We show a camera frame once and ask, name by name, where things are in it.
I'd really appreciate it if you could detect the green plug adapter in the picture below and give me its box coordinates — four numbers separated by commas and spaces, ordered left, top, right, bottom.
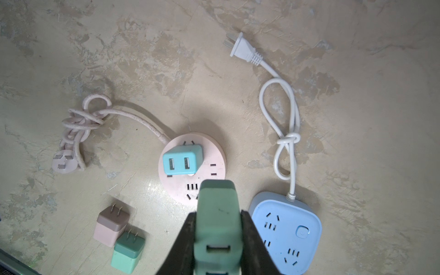
111, 231, 146, 275

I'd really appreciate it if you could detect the blue square power strip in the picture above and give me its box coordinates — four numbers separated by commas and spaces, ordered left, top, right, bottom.
249, 191, 322, 275

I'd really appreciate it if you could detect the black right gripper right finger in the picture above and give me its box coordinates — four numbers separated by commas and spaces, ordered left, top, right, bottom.
241, 210, 280, 275

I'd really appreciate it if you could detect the teal plug adapter cube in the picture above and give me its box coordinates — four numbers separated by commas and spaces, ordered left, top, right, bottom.
162, 144, 204, 176

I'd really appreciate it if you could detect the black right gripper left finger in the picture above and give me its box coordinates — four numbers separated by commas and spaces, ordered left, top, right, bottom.
156, 212, 196, 275

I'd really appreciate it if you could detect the pink plug adapter cube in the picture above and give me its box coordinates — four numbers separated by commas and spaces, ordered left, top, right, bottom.
93, 204, 130, 248

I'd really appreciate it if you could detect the green plug adapter cube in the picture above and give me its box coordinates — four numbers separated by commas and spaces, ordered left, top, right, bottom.
194, 179, 244, 275

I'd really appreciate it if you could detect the white power strip cable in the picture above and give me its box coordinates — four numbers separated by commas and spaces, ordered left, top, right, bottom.
223, 31, 301, 202

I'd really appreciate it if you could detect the pink round power strip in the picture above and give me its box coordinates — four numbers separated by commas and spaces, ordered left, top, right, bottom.
158, 132, 226, 205

